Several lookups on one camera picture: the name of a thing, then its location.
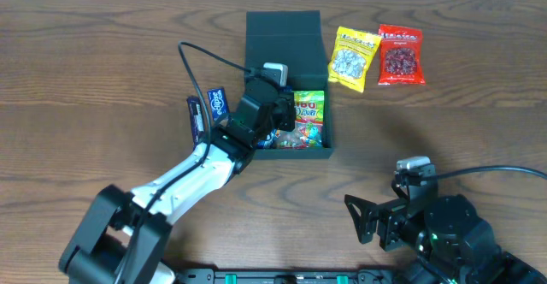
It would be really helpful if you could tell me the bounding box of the long blue snack bar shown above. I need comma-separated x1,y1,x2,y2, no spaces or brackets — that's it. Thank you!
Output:
256,130,279,150

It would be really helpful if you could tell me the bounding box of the Haribo gummy worms bag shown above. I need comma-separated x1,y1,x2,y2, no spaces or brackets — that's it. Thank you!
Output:
273,91,325,149

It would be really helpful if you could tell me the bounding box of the red Hacks candy bag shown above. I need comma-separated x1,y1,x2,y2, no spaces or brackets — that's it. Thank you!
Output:
379,24,426,86

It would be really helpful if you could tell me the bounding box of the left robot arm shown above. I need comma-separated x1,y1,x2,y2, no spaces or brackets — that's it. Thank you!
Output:
58,78,296,283

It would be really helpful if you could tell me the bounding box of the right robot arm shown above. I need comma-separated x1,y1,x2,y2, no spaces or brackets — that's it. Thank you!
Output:
344,164,546,283

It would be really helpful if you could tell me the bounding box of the blue Eclipse gum pack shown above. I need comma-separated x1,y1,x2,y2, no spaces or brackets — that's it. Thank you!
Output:
208,87,230,122

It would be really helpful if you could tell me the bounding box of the dark green open box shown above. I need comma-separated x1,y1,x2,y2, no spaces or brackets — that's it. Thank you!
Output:
244,10,334,160

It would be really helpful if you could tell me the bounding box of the dark blue chocolate bar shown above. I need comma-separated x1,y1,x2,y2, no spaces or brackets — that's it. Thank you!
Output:
186,96,205,146

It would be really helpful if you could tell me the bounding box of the yellow candy bag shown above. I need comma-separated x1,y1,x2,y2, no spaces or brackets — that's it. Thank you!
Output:
328,27,381,93

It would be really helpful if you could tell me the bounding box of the left black cable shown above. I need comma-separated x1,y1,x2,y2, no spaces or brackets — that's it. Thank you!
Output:
115,40,264,284

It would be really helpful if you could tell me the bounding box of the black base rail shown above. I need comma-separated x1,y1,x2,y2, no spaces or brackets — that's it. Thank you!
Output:
174,268,403,284

